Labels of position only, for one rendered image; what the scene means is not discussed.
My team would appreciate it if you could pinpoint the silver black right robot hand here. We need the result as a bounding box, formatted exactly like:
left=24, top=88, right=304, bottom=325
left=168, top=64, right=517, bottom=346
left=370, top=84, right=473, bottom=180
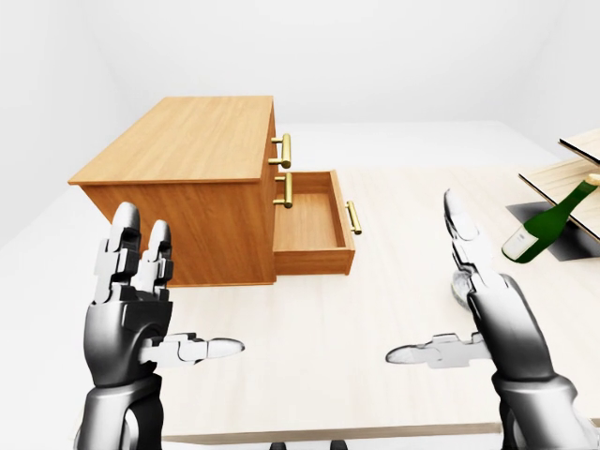
left=384, top=187, right=560, bottom=383

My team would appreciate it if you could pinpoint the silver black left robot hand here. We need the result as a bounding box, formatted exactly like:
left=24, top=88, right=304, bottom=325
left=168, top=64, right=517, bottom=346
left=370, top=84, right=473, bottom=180
left=83, top=202, right=247, bottom=389

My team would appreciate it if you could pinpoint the patterned bowl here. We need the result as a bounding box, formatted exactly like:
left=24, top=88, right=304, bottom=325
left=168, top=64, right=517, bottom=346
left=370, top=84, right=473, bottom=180
left=449, top=270, right=473, bottom=309

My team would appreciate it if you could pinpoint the wooden cabinet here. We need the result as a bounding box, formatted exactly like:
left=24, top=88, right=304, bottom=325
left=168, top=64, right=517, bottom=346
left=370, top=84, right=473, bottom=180
left=67, top=96, right=278, bottom=288

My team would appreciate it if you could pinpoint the green wine bottle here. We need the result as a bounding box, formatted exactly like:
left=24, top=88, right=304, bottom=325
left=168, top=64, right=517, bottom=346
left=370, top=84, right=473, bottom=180
left=501, top=172, right=600, bottom=264

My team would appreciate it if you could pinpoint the wooden wine rack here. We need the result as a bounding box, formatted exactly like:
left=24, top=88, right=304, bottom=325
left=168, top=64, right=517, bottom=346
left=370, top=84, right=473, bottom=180
left=505, top=127, right=600, bottom=262

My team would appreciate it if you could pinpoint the open wooden drawer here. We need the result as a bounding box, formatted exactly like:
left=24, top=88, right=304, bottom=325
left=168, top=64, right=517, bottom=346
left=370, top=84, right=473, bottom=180
left=272, top=170, right=357, bottom=278

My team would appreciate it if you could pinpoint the brass drawer handle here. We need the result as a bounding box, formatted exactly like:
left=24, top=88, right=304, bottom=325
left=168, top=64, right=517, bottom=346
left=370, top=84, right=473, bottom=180
left=267, top=133, right=293, bottom=170
left=345, top=200, right=364, bottom=236
left=273, top=172, right=295, bottom=209

